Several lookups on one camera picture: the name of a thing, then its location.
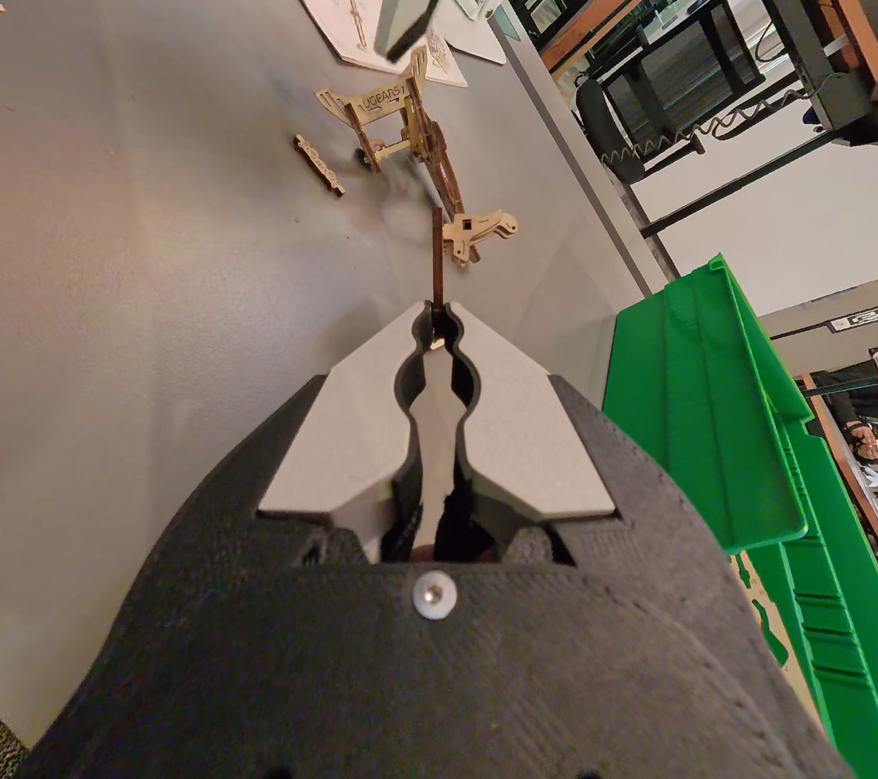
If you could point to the small wooden strip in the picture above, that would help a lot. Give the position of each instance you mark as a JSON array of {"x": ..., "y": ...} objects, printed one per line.
[{"x": 319, "y": 165}]

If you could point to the plywood parts sheet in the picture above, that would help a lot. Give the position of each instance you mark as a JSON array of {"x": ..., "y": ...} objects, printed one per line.
[{"x": 742, "y": 577}]

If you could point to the black side table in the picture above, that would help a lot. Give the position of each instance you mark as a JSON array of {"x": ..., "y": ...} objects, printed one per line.
[{"x": 720, "y": 18}]

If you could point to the green storage bin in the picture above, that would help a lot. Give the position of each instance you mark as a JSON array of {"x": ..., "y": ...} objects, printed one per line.
[{"x": 686, "y": 415}]

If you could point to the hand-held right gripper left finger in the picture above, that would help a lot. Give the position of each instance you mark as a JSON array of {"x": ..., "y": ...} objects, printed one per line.
[{"x": 336, "y": 443}]

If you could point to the long black white marker sign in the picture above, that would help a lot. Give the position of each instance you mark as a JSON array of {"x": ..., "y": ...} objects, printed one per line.
[{"x": 850, "y": 318}]

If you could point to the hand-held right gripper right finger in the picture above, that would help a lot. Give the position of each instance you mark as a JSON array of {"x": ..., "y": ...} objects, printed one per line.
[{"x": 535, "y": 443}]

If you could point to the wooden model assembly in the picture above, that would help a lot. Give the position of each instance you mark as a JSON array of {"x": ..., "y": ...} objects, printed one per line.
[{"x": 384, "y": 103}]

